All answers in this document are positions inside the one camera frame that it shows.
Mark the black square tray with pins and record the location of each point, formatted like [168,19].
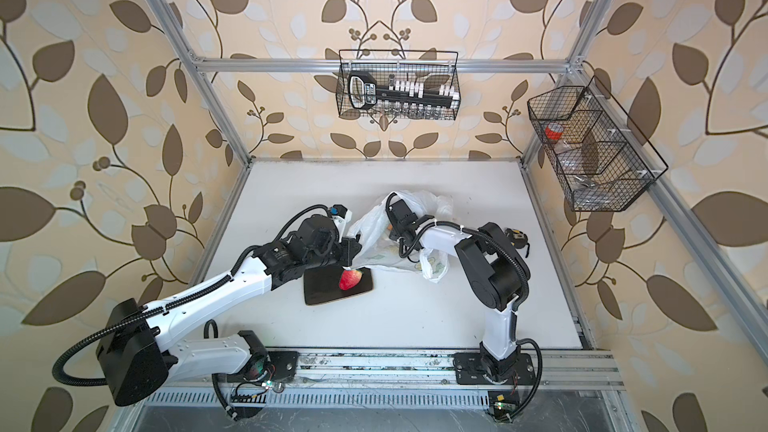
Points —
[321,285]

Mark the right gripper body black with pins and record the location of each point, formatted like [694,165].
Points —
[396,233]

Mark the red capped clear bottle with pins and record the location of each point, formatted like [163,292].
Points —
[555,139]

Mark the black wire basket right wall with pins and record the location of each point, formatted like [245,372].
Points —
[613,163]

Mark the white plastic bag lemon print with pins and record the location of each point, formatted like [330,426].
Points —
[379,252]

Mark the black wire basket wall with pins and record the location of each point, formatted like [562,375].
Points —
[613,163]
[432,66]

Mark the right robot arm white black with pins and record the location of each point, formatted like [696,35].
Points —
[495,271]

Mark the red fake apple large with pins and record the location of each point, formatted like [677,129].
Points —
[349,279]

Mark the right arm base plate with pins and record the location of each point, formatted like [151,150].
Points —
[476,368]

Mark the black socket tool set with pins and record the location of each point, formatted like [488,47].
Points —
[365,92]

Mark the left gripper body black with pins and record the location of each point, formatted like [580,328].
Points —
[334,252]

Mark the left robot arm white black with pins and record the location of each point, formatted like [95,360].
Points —
[144,346]

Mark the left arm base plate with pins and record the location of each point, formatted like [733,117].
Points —
[275,366]

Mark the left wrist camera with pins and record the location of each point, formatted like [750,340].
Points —
[338,210]

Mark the black wire basket back wall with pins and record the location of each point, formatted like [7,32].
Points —
[432,66]

